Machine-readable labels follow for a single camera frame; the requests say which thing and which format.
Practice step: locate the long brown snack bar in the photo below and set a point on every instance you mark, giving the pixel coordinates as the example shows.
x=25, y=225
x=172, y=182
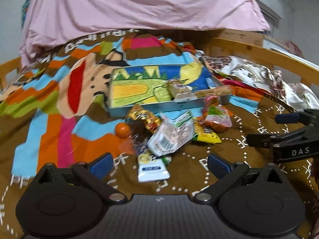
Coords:
x=214, y=90

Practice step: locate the small white and blue packet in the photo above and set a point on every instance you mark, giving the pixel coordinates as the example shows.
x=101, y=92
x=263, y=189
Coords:
x=152, y=169

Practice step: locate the gold snack packet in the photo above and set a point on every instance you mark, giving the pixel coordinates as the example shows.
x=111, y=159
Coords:
x=144, y=119

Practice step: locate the mandarin orange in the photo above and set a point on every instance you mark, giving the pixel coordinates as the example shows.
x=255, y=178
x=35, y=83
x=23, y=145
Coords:
x=122, y=130

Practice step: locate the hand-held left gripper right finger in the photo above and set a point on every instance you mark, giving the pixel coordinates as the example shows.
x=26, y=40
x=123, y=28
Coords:
x=219, y=165

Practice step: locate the pink bed sheet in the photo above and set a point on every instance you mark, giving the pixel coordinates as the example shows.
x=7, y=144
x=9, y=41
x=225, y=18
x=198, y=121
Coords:
x=124, y=5

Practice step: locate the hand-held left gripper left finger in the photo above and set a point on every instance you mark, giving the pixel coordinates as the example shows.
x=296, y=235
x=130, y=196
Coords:
x=101, y=166

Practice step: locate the orange packet with green label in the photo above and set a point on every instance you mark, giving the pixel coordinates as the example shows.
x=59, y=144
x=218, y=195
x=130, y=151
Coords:
x=216, y=117

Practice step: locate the floral satin cloth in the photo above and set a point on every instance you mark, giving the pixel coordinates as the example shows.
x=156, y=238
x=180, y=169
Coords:
x=254, y=72

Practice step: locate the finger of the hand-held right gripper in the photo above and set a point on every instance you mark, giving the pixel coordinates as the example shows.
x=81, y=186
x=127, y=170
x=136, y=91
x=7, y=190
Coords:
x=261, y=140
x=286, y=117

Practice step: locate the green tube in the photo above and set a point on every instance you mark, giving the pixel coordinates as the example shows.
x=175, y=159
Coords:
x=167, y=159

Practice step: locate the wooden bed frame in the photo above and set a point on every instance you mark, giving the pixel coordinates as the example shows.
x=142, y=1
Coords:
x=249, y=47

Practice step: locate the clear packet with dark snack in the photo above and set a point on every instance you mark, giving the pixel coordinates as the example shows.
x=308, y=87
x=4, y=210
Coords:
x=136, y=140

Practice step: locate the tan snack packet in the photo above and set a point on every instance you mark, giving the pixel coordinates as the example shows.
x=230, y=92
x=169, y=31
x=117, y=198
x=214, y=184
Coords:
x=179, y=88

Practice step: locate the yellow snack packet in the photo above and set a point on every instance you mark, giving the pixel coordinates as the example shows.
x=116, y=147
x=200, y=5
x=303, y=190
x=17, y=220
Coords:
x=205, y=134

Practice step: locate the teal wall hanging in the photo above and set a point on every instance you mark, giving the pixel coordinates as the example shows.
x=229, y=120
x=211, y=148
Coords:
x=26, y=8

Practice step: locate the white cabinet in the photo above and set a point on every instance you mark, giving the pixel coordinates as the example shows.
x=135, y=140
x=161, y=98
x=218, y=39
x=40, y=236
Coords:
x=273, y=44

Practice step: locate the white air conditioner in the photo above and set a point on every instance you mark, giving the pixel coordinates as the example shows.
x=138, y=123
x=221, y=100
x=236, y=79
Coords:
x=270, y=11

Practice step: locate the white snack packet with barcode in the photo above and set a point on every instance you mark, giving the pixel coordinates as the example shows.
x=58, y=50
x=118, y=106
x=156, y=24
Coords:
x=169, y=135

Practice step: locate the printed colourful blanket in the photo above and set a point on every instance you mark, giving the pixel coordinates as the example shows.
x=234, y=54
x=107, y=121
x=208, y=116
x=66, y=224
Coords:
x=49, y=119

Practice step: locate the colourful lined metal tray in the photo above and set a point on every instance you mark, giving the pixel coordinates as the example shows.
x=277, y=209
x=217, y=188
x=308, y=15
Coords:
x=149, y=89

